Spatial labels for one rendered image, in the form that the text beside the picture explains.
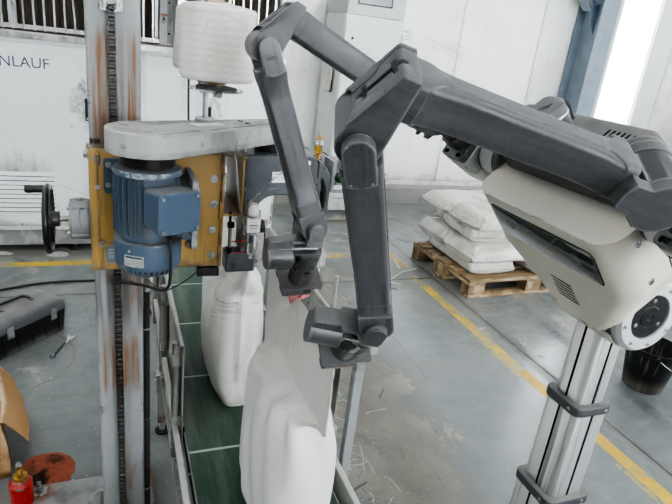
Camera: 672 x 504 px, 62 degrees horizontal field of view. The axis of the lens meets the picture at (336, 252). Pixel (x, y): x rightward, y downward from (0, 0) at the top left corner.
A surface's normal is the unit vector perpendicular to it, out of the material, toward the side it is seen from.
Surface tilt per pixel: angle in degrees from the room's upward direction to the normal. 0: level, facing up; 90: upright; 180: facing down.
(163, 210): 90
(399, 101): 118
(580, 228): 40
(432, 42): 90
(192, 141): 90
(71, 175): 90
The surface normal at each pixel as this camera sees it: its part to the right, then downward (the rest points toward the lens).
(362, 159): -0.01, 0.75
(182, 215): 0.71, 0.32
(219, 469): 0.11, -0.93
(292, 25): 0.33, 0.38
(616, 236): -0.52, -0.70
